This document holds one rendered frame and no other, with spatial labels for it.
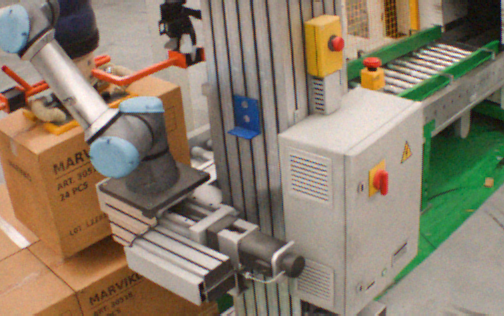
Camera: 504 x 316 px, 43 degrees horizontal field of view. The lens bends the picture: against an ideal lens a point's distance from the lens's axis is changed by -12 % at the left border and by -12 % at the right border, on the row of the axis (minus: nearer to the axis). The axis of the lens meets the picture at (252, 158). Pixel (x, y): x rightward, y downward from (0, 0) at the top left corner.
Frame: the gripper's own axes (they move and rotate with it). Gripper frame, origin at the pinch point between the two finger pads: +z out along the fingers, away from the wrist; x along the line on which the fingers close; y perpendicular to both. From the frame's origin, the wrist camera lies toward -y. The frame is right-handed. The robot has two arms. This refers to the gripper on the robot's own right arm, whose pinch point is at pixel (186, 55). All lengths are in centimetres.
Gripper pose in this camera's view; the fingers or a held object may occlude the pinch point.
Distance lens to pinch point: 229.3
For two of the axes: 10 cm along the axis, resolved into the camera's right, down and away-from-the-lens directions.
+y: -7.2, 3.7, -5.9
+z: 0.8, 8.9, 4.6
